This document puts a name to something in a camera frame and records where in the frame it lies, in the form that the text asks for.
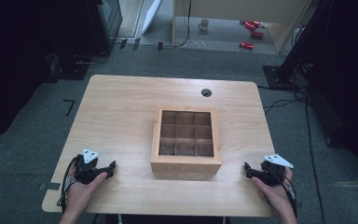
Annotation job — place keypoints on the wooden shelf unit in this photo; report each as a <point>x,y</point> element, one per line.
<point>227,21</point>

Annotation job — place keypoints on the person's left hand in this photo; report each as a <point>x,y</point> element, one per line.
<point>82,194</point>

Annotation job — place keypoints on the person's right hand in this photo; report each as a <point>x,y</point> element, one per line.
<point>275,194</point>

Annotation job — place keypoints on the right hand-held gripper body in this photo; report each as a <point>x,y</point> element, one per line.
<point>272,171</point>

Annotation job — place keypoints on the grey mug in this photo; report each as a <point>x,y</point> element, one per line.
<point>203,24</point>

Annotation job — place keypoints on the black stand base plate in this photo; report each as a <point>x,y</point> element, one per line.
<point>276,77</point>

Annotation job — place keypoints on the white board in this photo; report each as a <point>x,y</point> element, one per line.
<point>150,15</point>

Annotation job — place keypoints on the black table grommet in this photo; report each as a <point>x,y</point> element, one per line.
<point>206,92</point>

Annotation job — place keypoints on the red can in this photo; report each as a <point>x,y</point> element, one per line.
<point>250,25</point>
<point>246,45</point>

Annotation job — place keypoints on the black cabinet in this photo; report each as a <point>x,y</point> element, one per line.
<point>105,25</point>

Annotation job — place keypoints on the wooden compartment box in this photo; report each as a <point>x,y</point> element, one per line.
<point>186,140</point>

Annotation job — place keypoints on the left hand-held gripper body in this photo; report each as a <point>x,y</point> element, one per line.
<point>85,169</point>

